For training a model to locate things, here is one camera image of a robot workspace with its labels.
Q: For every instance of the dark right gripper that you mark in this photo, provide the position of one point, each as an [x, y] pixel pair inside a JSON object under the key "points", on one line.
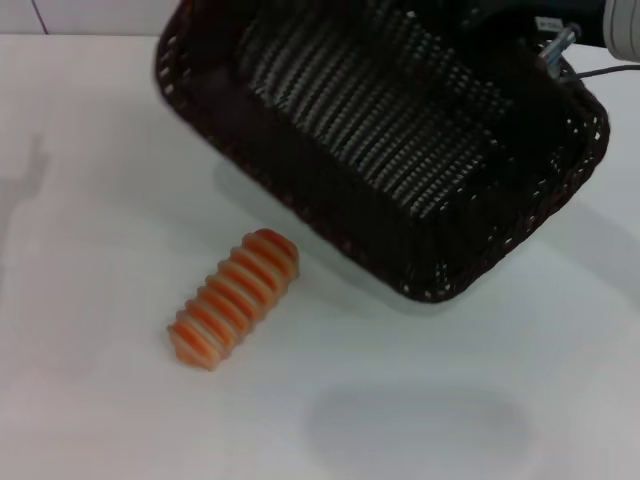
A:
{"points": [[492, 15]]}

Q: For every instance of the dark brown woven basket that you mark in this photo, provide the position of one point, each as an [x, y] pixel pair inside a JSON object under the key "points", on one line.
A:
{"points": [[350, 150]]}

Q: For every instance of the orange striped ridged bread loaf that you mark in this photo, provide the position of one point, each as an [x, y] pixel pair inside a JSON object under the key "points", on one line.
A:
{"points": [[235, 300]]}

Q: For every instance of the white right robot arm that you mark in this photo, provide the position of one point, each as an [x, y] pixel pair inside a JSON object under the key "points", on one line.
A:
{"points": [[624, 25]]}

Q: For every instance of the silver metal bracket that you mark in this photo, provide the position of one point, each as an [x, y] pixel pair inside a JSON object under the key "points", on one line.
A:
{"points": [[557, 50]]}

